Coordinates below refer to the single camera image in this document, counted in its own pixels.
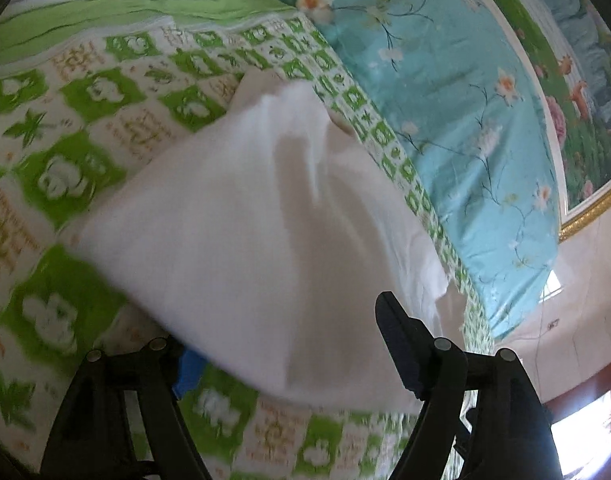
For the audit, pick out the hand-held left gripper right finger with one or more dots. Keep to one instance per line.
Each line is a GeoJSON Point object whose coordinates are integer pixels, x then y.
{"type": "Point", "coordinates": [403, 345]}

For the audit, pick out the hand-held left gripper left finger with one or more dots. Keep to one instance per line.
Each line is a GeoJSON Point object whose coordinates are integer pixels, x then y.
{"type": "Point", "coordinates": [185, 377]}

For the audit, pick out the white zip hoodie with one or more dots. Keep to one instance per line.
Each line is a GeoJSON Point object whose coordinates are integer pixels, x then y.
{"type": "Point", "coordinates": [245, 240]}

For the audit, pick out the wooden door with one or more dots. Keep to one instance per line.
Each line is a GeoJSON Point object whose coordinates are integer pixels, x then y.
{"type": "Point", "coordinates": [580, 395]}

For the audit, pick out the blue floral pillow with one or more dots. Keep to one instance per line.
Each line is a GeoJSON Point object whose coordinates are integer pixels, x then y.
{"type": "Point", "coordinates": [450, 125]}

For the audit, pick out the green patterned bed sheet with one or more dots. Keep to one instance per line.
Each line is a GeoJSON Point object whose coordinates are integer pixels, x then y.
{"type": "Point", "coordinates": [60, 160]}

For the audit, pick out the white wall socket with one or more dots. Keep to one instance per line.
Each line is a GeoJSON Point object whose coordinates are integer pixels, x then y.
{"type": "Point", "coordinates": [553, 324]}

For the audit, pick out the gold framed wall painting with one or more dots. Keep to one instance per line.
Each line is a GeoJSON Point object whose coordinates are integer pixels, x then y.
{"type": "Point", "coordinates": [575, 85]}

